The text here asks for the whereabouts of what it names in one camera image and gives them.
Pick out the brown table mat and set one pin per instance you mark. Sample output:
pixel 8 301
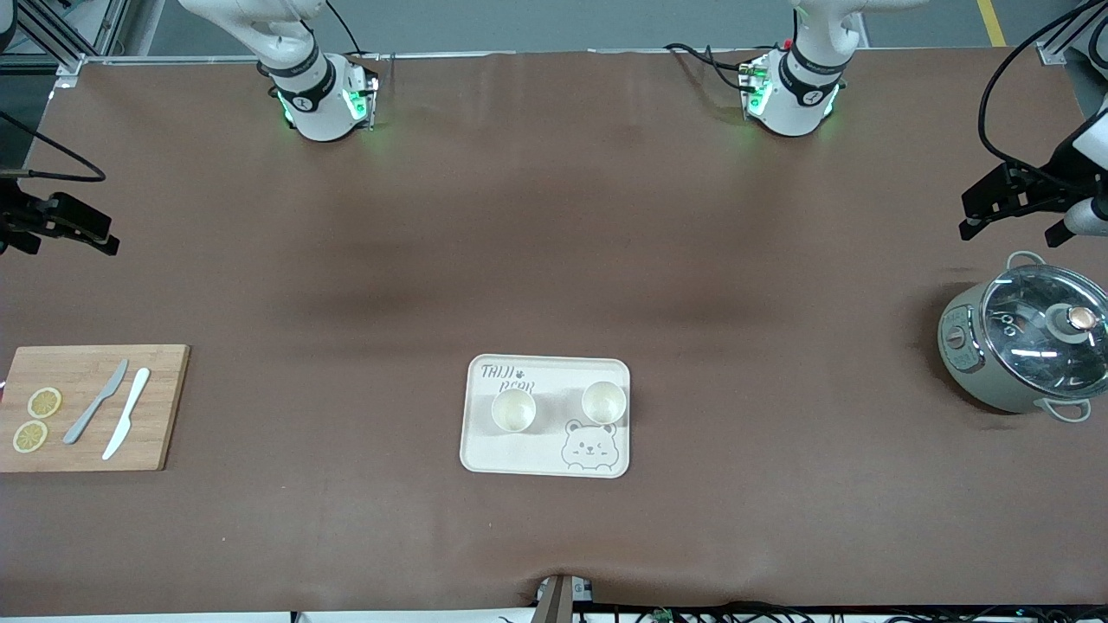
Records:
pixel 554 216

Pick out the cream bear print tray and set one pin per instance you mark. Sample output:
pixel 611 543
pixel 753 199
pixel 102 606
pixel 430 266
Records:
pixel 545 454

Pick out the sage green electric pot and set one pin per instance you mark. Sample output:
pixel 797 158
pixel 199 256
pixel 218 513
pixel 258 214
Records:
pixel 961 363

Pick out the glass pot lid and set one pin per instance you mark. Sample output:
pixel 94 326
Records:
pixel 1030 346

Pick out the bamboo cutting board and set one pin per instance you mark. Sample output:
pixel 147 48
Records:
pixel 164 407

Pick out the grey plastic knife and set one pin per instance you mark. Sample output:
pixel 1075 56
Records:
pixel 95 405

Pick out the white IKEA cup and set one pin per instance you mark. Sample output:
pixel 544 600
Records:
pixel 513 411
pixel 603 402

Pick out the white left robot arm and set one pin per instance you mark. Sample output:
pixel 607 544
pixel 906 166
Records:
pixel 792 104

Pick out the lemon slice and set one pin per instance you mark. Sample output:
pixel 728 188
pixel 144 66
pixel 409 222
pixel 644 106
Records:
pixel 44 402
pixel 30 437

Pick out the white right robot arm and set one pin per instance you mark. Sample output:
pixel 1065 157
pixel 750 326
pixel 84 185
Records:
pixel 316 104

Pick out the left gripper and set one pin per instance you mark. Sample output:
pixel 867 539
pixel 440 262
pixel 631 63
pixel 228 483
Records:
pixel 1033 189

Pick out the white plastic knife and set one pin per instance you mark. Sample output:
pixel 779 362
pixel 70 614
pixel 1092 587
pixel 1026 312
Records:
pixel 130 407

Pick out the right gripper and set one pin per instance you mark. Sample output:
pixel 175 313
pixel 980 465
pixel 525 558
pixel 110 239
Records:
pixel 19 217

